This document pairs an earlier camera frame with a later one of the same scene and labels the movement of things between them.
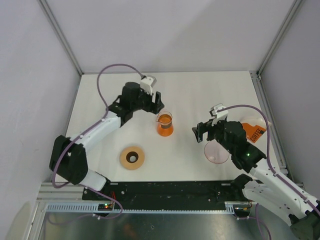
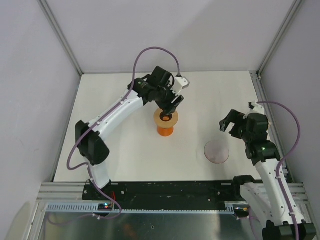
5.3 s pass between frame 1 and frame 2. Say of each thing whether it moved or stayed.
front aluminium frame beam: stayed
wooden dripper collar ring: moved
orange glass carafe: stayed
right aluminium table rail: stayed
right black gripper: moved
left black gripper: moved
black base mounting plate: stayed
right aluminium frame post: stayed
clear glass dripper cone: stayed
